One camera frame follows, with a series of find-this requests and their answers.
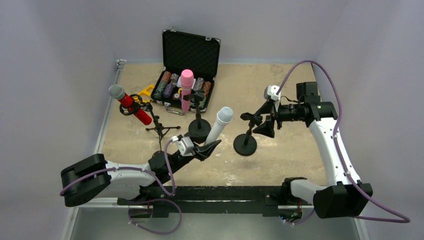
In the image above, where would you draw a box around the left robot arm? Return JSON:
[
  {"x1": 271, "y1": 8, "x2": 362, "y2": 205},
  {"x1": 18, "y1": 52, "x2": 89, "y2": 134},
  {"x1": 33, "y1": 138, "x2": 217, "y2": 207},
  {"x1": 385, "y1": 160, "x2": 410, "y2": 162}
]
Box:
[{"x1": 59, "y1": 134, "x2": 222, "y2": 207}]

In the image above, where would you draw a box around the yellow plastic triangle frame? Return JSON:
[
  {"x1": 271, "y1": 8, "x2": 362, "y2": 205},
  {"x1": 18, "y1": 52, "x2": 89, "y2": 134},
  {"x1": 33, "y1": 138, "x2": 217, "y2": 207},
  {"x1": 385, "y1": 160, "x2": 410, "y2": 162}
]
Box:
[{"x1": 136, "y1": 84, "x2": 155, "y2": 103}]

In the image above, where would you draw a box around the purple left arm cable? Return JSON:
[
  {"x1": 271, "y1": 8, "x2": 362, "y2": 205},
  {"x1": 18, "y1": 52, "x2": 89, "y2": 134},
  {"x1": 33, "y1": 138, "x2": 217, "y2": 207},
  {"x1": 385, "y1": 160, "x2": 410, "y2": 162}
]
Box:
[{"x1": 59, "y1": 139, "x2": 178, "y2": 197}]

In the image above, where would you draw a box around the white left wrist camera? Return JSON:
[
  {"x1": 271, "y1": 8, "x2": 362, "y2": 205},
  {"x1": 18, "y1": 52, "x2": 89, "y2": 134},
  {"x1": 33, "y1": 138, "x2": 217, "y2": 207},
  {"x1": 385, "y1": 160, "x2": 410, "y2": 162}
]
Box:
[{"x1": 171, "y1": 136, "x2": 194, "y2": 157}]

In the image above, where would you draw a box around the black poker chip case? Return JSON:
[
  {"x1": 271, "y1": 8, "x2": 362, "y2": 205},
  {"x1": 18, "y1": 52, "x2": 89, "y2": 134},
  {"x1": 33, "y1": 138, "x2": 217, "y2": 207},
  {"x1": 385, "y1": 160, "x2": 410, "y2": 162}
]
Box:
[{"x1": 150, "y1": 29, "x2": 221, "y2": 113}]

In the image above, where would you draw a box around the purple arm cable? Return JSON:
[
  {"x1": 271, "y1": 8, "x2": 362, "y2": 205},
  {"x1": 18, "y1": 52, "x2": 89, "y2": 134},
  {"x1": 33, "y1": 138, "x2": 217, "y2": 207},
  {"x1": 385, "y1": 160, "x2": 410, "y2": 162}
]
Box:
[
  {"x1": 276, "y1": 60, "x2": 411, "y2": 226},
  {"x1": 59, "y1": 139, "x2": 178, "y2": 197}
]

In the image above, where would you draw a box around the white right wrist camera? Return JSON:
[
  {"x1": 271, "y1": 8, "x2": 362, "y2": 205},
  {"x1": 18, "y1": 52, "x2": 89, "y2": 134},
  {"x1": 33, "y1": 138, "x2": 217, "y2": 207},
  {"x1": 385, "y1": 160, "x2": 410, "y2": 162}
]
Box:
[{"x1": 264, "y1": 85, "x2": 281, "y2": 111}]

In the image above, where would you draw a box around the pink microphone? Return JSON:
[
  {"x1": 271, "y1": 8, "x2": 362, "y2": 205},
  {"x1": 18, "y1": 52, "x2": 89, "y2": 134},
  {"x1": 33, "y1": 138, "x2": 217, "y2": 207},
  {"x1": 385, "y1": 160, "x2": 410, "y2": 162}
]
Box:
[{"x1": 180, "y1": 69, "x2": 194, "y2": 114}]

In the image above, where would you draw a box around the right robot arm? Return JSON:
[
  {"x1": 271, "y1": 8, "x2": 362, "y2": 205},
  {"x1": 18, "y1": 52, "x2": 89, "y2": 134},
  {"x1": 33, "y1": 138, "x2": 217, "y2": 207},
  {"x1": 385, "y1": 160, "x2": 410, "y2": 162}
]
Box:
[{"x1": 253, "y1": 82, "x2": 373, "y2": 219}]

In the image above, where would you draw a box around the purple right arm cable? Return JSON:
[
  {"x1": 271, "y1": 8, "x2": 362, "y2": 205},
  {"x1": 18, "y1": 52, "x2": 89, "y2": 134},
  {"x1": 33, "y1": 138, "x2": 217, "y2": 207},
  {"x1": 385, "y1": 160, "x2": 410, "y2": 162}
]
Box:
[{"x1": 276, "y1": 60, "x2": 411, "y2": 226}]

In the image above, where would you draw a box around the aluminium table edge rail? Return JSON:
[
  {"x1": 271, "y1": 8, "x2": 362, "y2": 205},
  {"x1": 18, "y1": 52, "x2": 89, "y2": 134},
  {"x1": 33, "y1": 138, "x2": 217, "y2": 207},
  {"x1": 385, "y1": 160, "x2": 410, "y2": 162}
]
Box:
[{"x1": 93, "y1": 59, "x2": 127, "y2": 154}]

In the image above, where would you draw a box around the white microphone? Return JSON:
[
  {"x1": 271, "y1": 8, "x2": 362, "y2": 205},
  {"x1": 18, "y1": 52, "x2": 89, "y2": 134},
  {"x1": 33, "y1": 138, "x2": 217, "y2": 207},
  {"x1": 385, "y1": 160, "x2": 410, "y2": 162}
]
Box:
[{"x1": 204, "y1": 106, "x2": 234, "y2": 145}]

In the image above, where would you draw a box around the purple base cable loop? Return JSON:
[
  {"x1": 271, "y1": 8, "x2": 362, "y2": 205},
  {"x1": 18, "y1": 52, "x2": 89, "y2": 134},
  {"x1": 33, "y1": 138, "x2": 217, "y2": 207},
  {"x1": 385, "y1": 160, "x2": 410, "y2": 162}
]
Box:
[{"x1": 128, "y1": 198, "x2": 184, "y2": 236}]

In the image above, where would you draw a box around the red glitter microphone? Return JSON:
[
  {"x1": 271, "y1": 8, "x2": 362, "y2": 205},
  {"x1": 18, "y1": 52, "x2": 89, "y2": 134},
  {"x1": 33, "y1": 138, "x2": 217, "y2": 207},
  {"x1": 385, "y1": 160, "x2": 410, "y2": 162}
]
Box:
[{"x1": 108, "y1": 84, "x2": 152, "y2": 126}]

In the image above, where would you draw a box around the black round base mic stand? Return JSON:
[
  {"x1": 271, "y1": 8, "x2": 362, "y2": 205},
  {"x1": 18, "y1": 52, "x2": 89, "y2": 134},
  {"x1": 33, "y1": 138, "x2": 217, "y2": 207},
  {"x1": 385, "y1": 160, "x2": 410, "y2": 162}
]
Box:
[{"x1": 233, "y1": 112, "x2": 263, "y2": 156}]

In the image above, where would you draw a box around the black tripod shock mount stand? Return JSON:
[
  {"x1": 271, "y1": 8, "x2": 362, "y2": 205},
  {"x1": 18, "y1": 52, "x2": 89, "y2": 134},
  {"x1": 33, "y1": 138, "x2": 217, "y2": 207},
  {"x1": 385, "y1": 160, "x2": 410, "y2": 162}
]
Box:
[{"x1": 140, "y1": 101, "x2": 181, "y2": 150}]

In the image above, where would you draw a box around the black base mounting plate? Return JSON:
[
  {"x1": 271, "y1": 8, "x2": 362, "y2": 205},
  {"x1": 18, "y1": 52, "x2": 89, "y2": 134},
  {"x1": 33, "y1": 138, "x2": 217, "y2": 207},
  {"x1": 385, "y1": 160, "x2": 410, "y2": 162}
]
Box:
[{"x1": 117, "y1": 186, "x2": 310, "y2": 218}]

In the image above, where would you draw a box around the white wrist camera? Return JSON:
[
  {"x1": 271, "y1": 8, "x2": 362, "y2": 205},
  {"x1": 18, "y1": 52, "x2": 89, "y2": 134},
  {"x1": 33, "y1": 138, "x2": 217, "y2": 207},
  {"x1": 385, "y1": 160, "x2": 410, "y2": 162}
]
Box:
[
  {"x1": 264, "y1": 85, "x2": 281, "y2": 111},
  {"x1": 171, "y1": 136, "x2": 194, "y2": 157}
]

